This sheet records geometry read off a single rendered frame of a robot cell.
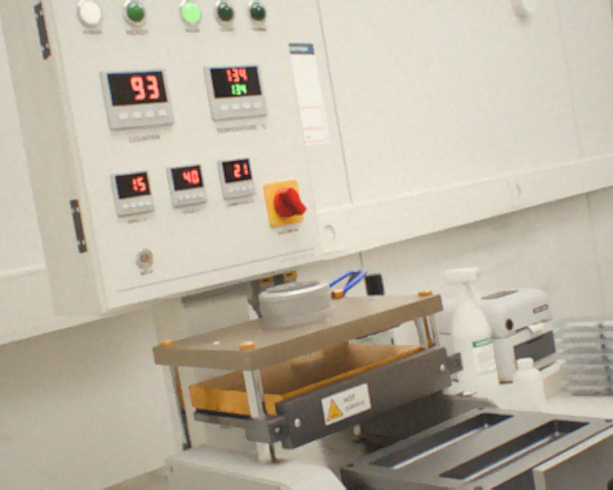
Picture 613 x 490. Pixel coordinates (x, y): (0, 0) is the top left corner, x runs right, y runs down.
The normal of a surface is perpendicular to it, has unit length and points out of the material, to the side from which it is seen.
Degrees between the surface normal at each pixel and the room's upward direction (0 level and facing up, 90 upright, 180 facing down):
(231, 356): 90
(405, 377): 90
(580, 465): 90
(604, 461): 90
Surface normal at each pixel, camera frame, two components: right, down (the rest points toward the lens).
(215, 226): 0.63, -0.07
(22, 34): -0.76, 0.16
